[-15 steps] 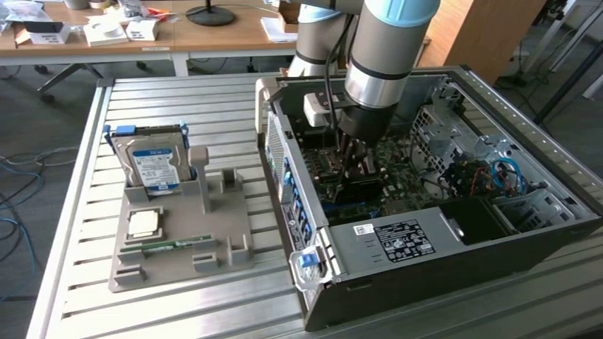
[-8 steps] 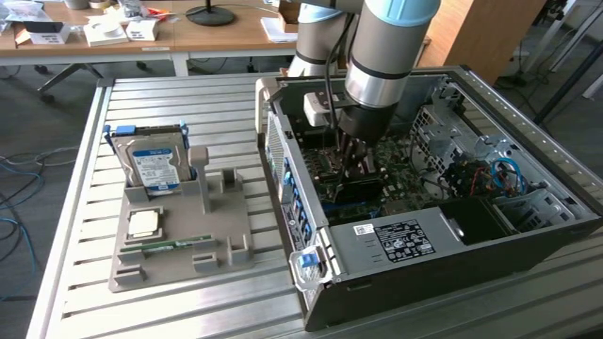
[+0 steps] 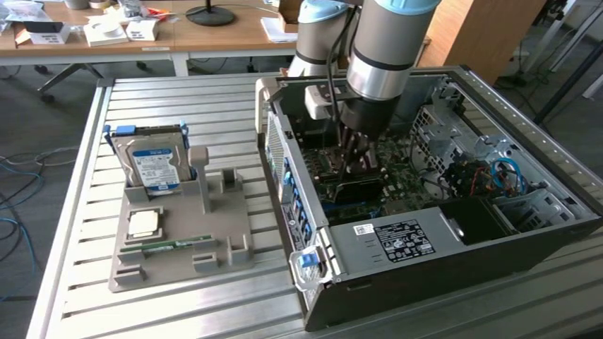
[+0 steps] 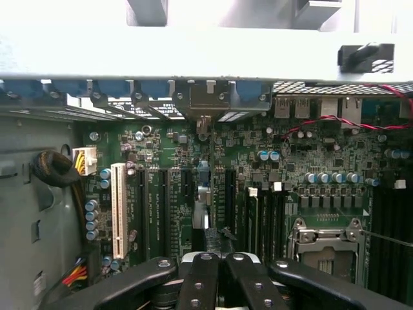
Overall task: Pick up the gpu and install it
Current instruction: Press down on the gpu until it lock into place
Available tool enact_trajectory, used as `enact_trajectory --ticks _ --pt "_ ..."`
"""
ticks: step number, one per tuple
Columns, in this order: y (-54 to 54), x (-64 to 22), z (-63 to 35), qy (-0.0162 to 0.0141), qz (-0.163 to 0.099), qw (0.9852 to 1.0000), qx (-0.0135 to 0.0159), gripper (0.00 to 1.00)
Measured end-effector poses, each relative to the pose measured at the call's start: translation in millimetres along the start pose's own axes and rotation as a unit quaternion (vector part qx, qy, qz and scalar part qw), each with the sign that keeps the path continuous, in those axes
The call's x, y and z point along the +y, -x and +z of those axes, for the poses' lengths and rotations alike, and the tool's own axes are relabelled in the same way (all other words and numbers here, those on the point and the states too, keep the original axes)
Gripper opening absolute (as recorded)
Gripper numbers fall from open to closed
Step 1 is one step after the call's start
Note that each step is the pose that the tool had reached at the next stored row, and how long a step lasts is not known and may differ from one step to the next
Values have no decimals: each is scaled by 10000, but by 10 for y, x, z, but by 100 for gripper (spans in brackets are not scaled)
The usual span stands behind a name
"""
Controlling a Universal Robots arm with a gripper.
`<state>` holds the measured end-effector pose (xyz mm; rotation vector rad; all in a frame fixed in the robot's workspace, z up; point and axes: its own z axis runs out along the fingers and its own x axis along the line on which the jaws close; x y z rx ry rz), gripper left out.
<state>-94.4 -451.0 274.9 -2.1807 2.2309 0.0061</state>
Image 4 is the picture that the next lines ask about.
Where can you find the metal slot cover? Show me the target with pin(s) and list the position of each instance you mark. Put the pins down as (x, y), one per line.
(245, 113)

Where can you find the blue top capacitor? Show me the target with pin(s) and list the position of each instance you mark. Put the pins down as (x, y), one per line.
(263, 155)
(337, 177)
(92, 215)
(92, 204)
(106, 173)
(92, 234)
(274, 155)
(106, 183)
(92, 225)
(323, 177)
(310, 177)
(352, 177)

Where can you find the metal USB port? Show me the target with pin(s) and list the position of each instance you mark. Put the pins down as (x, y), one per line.
(282, 108)
(302, 108)

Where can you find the green motherboard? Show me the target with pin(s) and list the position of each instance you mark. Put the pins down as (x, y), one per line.
(174, 151)

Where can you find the short black expansion slot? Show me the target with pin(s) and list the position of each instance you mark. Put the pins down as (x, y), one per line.
(186, 183)

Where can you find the white expansion slot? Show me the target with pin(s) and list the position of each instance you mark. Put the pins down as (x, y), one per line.
(118, 210)

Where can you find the long black expansion slot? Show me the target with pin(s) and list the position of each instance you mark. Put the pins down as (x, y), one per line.
(230, 197)
(163, 213)
(142, 213)

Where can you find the grey parts rack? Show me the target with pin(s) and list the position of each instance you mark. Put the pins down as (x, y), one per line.
(146, 13)

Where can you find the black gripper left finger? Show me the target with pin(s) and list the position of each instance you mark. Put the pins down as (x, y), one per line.
(200, 284)

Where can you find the metal CPU socket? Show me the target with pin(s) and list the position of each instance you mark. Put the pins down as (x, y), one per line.
(322, 239)

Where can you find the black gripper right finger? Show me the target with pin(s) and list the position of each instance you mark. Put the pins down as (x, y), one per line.
(255, 284)

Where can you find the metal socket locking lever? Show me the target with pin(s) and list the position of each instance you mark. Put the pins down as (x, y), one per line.
(390, 240)

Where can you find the white power connector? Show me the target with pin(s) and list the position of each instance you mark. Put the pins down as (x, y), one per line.
(87, 159)

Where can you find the blue card latch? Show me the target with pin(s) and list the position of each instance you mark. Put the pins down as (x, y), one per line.
(69, 88)
(24, 89)
(248, 90)
(155, 89)
(114, 88)

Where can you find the black open PC case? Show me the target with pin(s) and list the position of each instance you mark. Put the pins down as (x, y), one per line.
(32, 210)

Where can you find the metal network port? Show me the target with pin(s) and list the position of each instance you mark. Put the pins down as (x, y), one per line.
(329, 107)
(351, 111)

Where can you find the black RAM slot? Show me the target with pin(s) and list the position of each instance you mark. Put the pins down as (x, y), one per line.
(273, 226)
(281, 226)
(264, 226)

